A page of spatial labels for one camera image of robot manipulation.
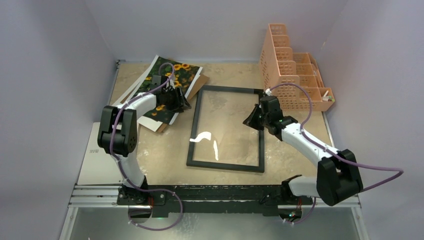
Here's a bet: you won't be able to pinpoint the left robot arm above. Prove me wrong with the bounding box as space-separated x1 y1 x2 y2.
97 74 191 205

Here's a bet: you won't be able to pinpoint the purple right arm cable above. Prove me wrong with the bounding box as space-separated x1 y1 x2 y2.
264 82 405 226

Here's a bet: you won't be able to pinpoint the orange plastic organizer basket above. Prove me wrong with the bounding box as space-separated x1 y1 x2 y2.
259 23 336 112

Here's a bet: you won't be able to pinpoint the black picture frame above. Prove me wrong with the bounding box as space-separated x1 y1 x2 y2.
186 85 265 174

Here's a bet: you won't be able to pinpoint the sunflower photo print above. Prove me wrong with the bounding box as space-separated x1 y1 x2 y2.
131 55 203 125

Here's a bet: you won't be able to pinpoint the white sheet on table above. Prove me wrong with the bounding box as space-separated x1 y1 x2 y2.
77 122 122 186

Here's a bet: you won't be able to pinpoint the small items in organizer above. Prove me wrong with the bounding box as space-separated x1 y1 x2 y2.
321 90 335 102

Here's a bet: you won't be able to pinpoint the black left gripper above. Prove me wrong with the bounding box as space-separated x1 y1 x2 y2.
162 86 191 114

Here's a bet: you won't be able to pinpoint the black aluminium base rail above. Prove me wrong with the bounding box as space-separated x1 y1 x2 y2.
67 183 362 218

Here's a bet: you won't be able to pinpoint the brown frame backing board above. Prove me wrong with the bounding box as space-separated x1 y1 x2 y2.
156 74 210 133

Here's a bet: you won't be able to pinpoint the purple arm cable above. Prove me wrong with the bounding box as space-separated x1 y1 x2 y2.
109 62 184 232
264 82 405 226

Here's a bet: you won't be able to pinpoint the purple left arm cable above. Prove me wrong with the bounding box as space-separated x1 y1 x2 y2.
109 62 184 232

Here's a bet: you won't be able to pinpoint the white mat board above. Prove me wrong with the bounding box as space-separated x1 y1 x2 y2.
112 54 204 132

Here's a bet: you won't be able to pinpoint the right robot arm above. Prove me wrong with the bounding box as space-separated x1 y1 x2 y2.
243 96 364 206

